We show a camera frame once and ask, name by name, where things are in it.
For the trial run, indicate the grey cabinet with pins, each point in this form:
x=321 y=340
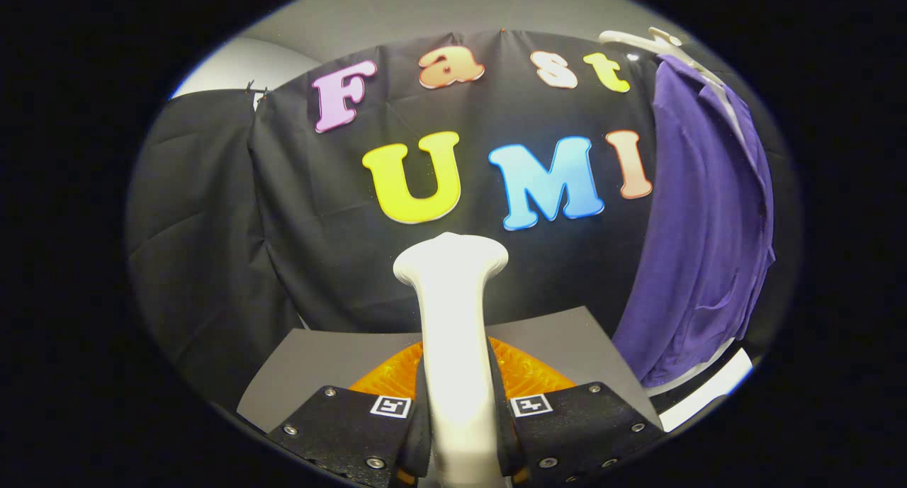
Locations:
x=319 y=360

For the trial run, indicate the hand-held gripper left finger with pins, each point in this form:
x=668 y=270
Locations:
x=418 y=445

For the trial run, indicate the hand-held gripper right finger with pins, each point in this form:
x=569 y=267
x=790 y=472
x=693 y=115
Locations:
x=504 y=442

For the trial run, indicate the white garment steamer head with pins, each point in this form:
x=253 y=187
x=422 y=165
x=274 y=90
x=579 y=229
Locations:
x=453 y=332

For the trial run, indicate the white plastic clothes hanger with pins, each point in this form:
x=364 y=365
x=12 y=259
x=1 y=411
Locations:
x=666 y=43

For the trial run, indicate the white flat sheet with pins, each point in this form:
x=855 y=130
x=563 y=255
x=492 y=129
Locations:
x=716 y=389

